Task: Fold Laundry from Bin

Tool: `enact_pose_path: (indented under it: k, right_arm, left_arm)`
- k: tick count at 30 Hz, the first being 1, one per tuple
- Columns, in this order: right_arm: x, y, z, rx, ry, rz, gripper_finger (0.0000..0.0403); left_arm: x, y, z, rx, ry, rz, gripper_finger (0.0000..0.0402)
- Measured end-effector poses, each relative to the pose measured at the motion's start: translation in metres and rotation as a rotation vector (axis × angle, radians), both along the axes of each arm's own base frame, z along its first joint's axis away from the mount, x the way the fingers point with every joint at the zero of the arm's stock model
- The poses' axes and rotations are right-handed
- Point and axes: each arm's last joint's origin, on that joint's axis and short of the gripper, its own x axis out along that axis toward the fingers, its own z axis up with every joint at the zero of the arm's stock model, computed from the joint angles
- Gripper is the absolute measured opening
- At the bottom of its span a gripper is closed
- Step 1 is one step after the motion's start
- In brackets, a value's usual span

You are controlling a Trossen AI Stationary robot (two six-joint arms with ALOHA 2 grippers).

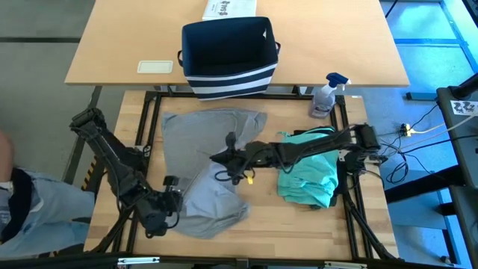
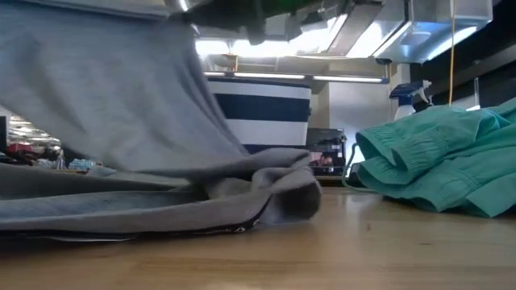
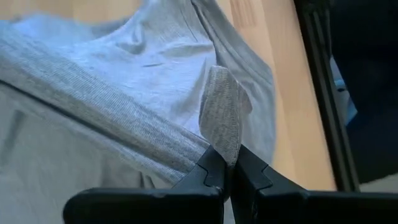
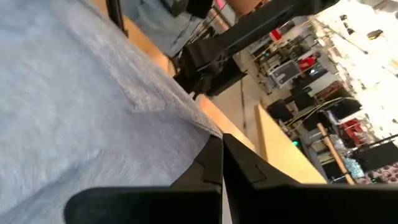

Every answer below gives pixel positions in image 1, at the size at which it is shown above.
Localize black garment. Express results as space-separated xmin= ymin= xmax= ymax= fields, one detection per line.
xmin=293 ymin=126 xmax=347 ymax=208

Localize white printed sticker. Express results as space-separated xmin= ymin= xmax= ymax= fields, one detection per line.
xmin=450 ymin=99 xmax=478 ymax=116

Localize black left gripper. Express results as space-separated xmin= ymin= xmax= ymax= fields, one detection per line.
xmin=134 ymin=175 xmax=184 ymax=238

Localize clear spray bottle blue trigger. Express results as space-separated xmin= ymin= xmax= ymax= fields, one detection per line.
xmin=308 ymin=72 xmax=351 ymax=120

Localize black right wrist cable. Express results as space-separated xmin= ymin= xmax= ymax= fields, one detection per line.
xmin=214 ymin=166 xmax=257 ymax=186

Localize black cart crossbar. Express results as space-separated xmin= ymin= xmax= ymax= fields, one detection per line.
xmin=384 ymin=164 xmax=468 ymax=205

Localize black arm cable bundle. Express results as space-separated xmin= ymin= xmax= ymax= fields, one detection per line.
xmin=89 ymin=205 xmax=149 ymax=255
xmin=343 ymin=179 xmax=399 ymax=262

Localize black floor beam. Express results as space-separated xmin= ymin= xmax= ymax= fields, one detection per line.
xmin=61 ymin=86 xmax=102 ymax=186

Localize silver metal bracket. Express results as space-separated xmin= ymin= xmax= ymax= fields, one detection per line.
xmin=323 ymin=261 xmax=369 ymax=269
xmin=117 ymin=256 xmax=161 ymax=267

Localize white printed cardboard box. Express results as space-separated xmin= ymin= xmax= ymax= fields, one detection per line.
xmin=202 ymin=0 xmax=258 ymax=22

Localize yellow black hazard tape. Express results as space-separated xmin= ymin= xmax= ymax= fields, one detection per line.
xmin=81 ymin=156 xmax=96 ymax=191

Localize navy white-striped fabric bin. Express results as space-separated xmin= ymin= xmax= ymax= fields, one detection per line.
xmin=177 ymin=16 xmax=282 ymax=102

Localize light wooden desk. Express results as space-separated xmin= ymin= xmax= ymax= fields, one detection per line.
xmin=63 ymin=0 xmax=411 ymax=87

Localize grey garment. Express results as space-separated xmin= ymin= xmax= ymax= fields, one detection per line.
xmin=161 ymin=108 xmax=268 ymax=240

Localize black equipment cart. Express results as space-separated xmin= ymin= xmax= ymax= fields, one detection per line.
xmin=435 ymin=72 xmax=478 ymax=269

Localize black floor cable tangle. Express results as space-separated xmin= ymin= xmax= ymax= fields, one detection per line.
xmin=384 ymin=151 xmax=412 ymax=185

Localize black power cable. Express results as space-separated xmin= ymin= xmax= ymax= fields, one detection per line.
xmin=399 ymin=134 xmax=478 ymax=154

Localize teal garment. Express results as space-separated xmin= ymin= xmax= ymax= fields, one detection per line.
xmin=276 ymin=126 xmax=340 ymax=209

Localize person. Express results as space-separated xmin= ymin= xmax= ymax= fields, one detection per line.
xmin=0 ymin=129 xmax=96 ymax=259

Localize white rectangular plate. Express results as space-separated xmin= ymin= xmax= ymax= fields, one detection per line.
xmin=137 ymin=60 xmax=175 ymax=75

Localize black edge rail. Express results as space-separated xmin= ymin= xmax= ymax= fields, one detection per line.
xmin=0 ymin=253 xmax=478 ymax=269

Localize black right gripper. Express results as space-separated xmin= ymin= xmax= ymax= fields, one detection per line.
xmin=209 ymin=131 xmax=280 ymax=176

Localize white cable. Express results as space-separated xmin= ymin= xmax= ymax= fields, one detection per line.
xmin=409 ymin=114 xmax=478 ymax=135

